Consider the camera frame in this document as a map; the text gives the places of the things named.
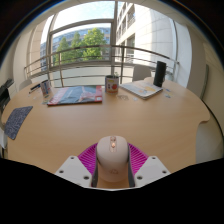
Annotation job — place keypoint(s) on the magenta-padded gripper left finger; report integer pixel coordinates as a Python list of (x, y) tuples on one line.
[(73, 170)]

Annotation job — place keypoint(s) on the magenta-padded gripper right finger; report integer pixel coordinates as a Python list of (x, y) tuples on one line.
[(151, 170)]

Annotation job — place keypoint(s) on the beige computer mouse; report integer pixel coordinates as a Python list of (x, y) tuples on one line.
[(112, 161)]

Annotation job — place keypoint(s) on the blue patterned mouse pad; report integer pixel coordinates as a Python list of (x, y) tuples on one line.
[(17, 121)]

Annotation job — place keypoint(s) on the red and blue magazine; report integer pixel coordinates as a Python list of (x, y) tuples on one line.
[(75, 95)]

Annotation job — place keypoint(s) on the white and yellow booklet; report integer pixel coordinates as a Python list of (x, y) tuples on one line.
[(141, 89)]

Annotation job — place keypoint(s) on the small printed cup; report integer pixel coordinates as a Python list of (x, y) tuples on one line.
[(45, 88)]

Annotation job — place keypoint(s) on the white mug with red print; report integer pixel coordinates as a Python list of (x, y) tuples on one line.
[(112, 85)]

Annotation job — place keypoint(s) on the black cylindrical speaker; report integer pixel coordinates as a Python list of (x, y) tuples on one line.
[(159, 74)]

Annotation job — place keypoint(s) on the white chair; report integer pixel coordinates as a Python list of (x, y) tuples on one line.
[(25, 84), (141, 72)]

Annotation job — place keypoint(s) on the metal balcony railing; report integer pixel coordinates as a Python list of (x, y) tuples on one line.
[(86, 62)]

